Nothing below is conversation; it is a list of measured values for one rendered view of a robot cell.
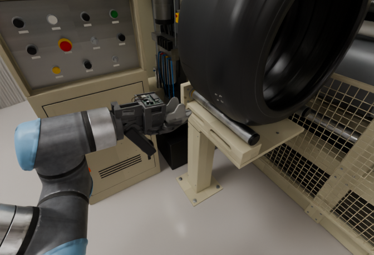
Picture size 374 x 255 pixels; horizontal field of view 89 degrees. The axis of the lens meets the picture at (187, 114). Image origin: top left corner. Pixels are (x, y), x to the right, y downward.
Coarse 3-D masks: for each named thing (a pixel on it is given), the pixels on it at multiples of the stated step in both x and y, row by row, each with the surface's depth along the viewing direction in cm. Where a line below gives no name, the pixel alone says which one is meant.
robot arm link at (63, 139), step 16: (80, 112) 38; (16, 128) 33; (32, 128) 33; (48, 128) 34; (64, 128) 35; (80, 128) 36; (16, 144) 32; (32, 144) 32; (48, 144) 33; (64, 144) 35; (80, 144) 36; (32, 160) 33; (48, 160) 34; (64, 160) 36; (80, 160) 40
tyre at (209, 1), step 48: (192, 0) 45; (240, 0) 35; (288, 0) 35; (336, 0) 62; (192, 48) 48; (240, 48) 38; (288, 48) 80; (336, 48) 65; (240, 96) 45; (288, 96) 74
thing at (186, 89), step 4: (180, 84) 80; (184, 84) 79; (188, 84) 79; (180, 88) 81; (184, 88) 78; (188, 88) 80; (192, 88) 81; (184, 92) 80; (188, 92) 81; (184, 96) 81; (188, 96) 82; (184, 100) 82; (188, 100) 83; (192, 100) 85; (184, 104) 83
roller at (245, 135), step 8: (192, 96) 82; (200, 96) 77; (208, 104) 73; (216, 112) 70; (224, 120) 67; (232, 120) 65; (232, 128) 64; (240, 128) 62; (248, 128) 61; (240, 136) 62; (248, 136) 59; (256, 136) 58
